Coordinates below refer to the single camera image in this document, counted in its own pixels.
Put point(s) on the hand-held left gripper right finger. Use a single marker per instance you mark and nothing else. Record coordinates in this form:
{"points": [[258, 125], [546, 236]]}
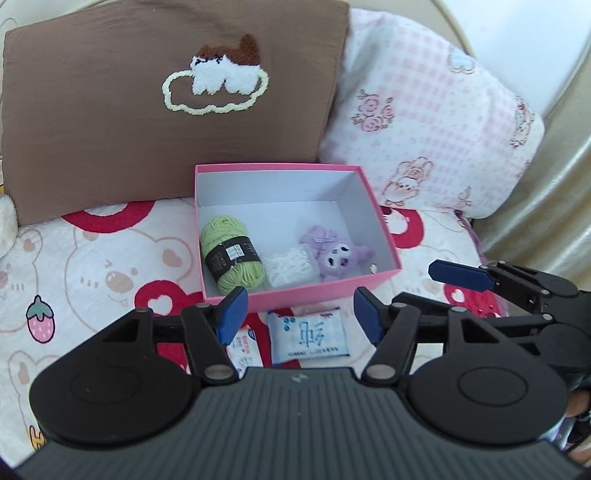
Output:
{"points": [[369, 318]]}

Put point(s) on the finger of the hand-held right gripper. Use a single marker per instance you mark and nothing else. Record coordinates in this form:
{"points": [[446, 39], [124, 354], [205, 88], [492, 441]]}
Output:
{"points": [[457, 274]]}

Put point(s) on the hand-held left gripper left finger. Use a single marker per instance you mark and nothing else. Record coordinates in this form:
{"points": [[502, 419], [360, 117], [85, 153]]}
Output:
{"points": [[233, 316]]}

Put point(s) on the white tissue pack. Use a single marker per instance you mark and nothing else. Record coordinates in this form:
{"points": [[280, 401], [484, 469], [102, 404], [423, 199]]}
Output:
{"points": [[244, 346]]}

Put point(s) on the blue tissue pack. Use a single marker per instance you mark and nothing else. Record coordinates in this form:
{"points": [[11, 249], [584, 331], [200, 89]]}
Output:
{"points": [[304, 337]]}

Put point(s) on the green yarn ball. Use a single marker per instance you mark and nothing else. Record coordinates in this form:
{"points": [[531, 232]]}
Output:
{"points": [[226, 230]]}

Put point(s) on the pink cardboard box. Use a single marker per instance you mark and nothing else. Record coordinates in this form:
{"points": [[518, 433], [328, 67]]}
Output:
{"points": [[286, 189]]}

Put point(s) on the purple plush toy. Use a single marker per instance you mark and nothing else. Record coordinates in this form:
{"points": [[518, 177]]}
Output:
{"points": [[337, 258]]}

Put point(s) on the gold fabric cover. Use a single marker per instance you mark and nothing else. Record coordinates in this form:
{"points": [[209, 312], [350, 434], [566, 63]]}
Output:
{"points": [[554, 207]]}

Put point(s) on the bear printed blanket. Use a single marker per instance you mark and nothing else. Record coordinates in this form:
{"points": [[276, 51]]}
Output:
{"points": [[92, 277]]}

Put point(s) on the pink floral pillow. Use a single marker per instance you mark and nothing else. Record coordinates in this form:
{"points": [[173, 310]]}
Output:
{"points": [[415, 92]]}

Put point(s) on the brown embroidered pillow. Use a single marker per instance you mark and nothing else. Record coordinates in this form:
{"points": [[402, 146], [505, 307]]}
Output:
{"points": [[92, 115]]}

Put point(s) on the white plush toy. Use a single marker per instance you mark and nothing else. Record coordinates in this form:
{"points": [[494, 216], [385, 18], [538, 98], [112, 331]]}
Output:
{"points": [[5, 221]]}

